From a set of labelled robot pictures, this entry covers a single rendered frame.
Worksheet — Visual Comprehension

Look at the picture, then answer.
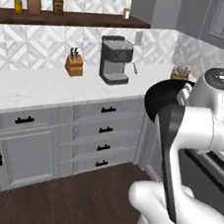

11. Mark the grey cupboard door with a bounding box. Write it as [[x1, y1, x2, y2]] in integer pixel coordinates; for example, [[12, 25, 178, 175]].
[[0, 123, 62, 193]]

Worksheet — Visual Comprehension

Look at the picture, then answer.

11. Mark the grey corner cupboard panel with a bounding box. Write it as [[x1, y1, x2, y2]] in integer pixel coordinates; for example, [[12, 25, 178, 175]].
[[134, 113, 171, 184]]

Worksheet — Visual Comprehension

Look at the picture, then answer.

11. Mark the black grey coffee machine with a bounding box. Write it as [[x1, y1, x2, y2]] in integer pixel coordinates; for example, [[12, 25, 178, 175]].
[[96, 33, 143, 89]]

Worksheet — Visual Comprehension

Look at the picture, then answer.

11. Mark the wooden knife block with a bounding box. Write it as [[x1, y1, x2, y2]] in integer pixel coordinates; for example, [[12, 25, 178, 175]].
[[63, 46, 88, 79]]

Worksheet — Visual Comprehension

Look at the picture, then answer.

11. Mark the brown woven basket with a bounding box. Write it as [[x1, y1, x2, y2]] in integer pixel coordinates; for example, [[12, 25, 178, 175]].
[[169, 63, 193, 84]]

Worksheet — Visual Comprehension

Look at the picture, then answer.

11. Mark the small red white jar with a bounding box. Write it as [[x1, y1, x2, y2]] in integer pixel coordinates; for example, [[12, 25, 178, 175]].
[[121, 7, 131, 21]]

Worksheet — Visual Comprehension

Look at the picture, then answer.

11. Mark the wide grey drawer front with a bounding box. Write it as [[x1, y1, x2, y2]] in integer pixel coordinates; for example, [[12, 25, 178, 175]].
[[0, 102, 54, 138]]

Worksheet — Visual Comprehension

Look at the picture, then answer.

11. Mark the dark brown jar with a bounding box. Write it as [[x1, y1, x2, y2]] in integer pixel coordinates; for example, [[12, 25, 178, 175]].
[[49, 0, 66, 14]]

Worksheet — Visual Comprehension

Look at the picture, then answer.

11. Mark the tall brown canister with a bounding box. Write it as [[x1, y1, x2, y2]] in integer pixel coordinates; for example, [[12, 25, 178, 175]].
[[21, 0, 44, 17]]

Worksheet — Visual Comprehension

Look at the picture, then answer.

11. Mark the yellow glass jar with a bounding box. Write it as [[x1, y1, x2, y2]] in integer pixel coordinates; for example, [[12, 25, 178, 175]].
[[11, 0, 26, 16]]

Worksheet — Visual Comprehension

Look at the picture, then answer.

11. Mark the black drawer handle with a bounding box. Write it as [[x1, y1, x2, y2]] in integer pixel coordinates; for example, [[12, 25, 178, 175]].
[[98, 124, 115, 136], [94, 159, 110, 169], [14, 114, 36, 127], [100, 105, 117, 115], [96, 142, 112, 153]]

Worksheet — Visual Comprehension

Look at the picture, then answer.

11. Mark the white wall outlet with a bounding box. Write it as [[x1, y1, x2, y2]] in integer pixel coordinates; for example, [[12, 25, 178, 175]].
[[133, 30, 145, 44]]

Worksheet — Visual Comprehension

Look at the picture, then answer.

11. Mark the dark wooden wall shelf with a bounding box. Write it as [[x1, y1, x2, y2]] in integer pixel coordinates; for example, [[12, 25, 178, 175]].
[[0, 0, 152, 44]]

